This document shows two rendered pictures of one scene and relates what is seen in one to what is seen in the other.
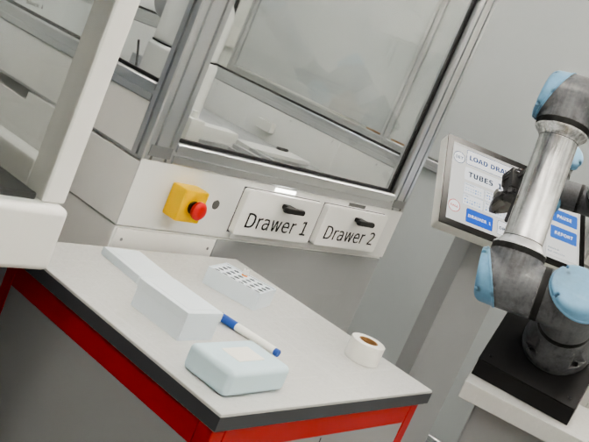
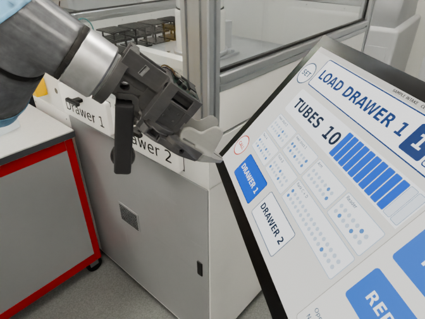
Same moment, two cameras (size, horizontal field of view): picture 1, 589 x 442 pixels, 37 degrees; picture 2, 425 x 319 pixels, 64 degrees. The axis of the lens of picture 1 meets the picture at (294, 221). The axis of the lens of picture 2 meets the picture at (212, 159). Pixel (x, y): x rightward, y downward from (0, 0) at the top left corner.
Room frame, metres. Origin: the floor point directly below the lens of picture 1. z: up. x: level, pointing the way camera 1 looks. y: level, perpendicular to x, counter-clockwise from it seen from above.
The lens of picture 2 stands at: (2.63, -0.97, 1.33)
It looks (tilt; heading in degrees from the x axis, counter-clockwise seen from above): 32 degrees down; 95
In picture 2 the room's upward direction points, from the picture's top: straight up
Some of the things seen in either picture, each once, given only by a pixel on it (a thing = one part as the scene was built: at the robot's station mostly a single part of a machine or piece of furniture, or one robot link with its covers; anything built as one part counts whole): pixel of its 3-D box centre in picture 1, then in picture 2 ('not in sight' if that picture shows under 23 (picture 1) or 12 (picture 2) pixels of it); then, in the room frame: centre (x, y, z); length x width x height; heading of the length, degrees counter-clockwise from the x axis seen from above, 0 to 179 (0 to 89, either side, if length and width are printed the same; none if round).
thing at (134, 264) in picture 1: (138, 266); not in sight; (1.63, 0.24, 0.77); 0.13 x 0.09 x 0.02; 50
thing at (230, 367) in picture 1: (237, 366); not in sight; (1.31, -0.01, 0.78); 0.15 x 0.10 x 0.04; 146
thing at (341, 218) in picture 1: (350, 228); (145, 137); (2.36, -0.15, 0.87); 0.29 x 0.02 x 0.11; 144
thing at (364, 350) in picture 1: (365, 350); not in sight; (1.67, -0.22, 0.78); 0.07 x 0.07 x 0.04
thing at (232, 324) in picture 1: (248, 334); not in sight; (1.52, -0.01, 0.77); 0.14 x 0.02 x 0.02; 62
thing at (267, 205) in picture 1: (278, 217); (85, 107); (2.10, 0.04, 0.87); 0.29 x 0.02 x 0.11; 144
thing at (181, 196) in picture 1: (187, 203); (35, 85); (1.82, 0.22, 0.88); 0.07 x 0.05 x 0.07; 144
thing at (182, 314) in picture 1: (176, 309); not in sight; (1.44, 0.12, 0.79); 0.13 x 0.09 x 0.05; 55
